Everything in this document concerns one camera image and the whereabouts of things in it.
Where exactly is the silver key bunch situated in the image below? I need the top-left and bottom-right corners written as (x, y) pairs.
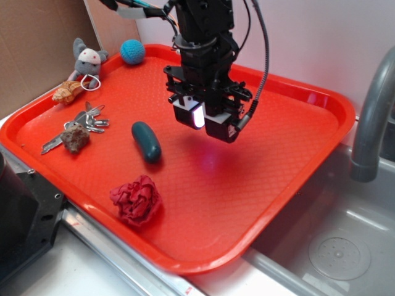
top-left (41, 102), bottom-right (110, 155)

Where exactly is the crumpled red cloth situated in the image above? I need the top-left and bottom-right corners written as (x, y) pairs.
top-left (109, 175), bottom-right (163, 228)

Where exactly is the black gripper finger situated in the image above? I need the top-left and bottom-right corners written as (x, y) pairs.
top-left (172, 96), bottom-right (204, 130)
top-left (204, 112), bottom-right (238, 143)

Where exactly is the dark teal oblong object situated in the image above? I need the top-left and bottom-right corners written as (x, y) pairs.
top-left (131, 121), bottom-right (162, 163)

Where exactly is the grey toy sink basin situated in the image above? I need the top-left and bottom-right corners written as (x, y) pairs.
top-left (244, 137), bottom-right (394, 295)

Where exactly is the braided grey cable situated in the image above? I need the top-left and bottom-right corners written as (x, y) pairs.
top-left (235, 0), bottom-right (271, 132)

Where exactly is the brown cardboard panel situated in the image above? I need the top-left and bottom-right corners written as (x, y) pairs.
top-left (1, 1), bottom-right (139, 118)

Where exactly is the red plastic tray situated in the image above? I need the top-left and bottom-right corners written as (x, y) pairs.
top-left (1, 44), bottom-right (355, 275)

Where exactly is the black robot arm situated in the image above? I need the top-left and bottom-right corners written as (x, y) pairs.
top-left (103, 1), bottom-right (252, 143)

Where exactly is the brown rock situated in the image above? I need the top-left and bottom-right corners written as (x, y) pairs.
top-left (60, 125), bottom-right (90, 154)

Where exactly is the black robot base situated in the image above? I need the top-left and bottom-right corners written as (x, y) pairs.
top-left (1, 155), bottom-right (65, 286)

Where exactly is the tan spiral seashell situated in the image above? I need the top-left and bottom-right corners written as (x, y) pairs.
top-left (52, 81), bottom-right (89, 105)

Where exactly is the blue textured ball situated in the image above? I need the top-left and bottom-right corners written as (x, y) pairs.
top-left (120, 39), bottom-right (146, 65)

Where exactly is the round sink drain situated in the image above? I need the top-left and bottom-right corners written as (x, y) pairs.
top-left (309, 232), bottom-right (371, 281)

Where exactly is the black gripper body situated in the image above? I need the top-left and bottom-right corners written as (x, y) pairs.
top-left (164, 46), bottom-right (252, 117)

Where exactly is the grey sink faucet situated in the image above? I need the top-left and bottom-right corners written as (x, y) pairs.
top-left (349, 48), bottom-right (394, 183)

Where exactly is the grey plush toy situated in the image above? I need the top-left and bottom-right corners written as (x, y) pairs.
top-left (68, 38), bottom-right (109, 90)

